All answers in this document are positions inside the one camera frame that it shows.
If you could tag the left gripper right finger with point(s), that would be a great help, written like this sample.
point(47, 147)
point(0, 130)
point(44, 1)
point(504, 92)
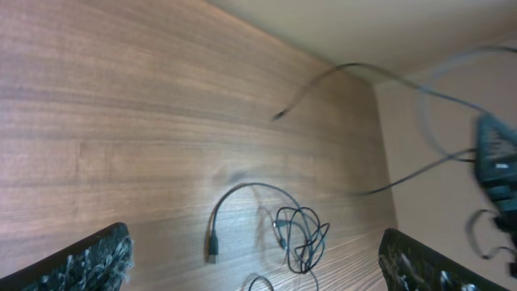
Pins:
point(409, 265)

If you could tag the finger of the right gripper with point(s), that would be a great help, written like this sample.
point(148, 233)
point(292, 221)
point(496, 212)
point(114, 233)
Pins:
point(495, 162)

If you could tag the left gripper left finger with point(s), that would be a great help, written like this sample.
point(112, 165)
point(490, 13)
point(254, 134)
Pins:
point(98, 262)

